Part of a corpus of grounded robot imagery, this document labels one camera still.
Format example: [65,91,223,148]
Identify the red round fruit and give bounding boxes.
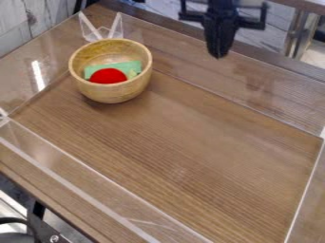
[88,68,127,84]

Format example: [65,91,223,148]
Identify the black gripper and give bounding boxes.
[179,0,267,57]

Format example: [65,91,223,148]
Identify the clear acrylic tray wall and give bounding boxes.
[0,115,212,243]

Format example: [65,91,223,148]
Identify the black table leg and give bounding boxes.
[26,200,71,243]

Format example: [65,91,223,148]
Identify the green sponge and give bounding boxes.
[84,60,141,80]

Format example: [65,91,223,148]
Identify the wooden bowl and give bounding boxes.
[68,39,152,103]

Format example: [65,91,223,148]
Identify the metal table leg background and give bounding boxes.
[283,9,319,60]

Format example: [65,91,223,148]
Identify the black cable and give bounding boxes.
[0,216,30,235]

